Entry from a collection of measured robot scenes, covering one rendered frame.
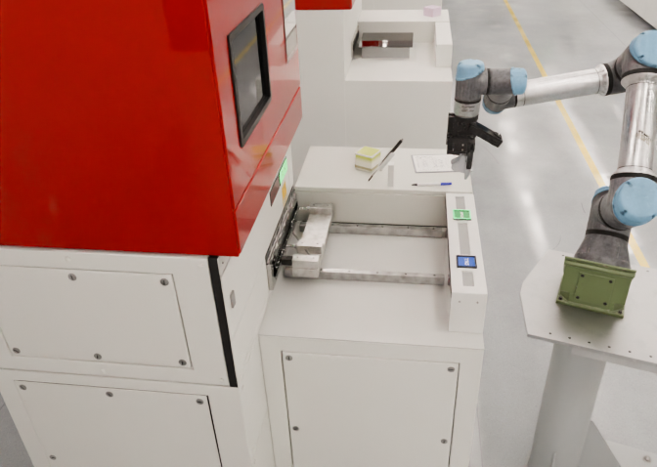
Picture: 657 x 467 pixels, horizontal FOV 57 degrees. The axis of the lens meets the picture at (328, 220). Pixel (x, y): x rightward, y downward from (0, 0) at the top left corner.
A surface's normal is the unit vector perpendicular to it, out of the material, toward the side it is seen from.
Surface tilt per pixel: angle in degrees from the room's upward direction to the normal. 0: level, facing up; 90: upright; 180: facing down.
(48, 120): 90
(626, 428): 0
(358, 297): 0
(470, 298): 90
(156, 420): 90
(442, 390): 90
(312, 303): 0
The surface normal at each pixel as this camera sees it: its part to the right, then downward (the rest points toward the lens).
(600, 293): -0.43, 0.48
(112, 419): -0.14, 0.52
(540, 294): -0.04, -0.85
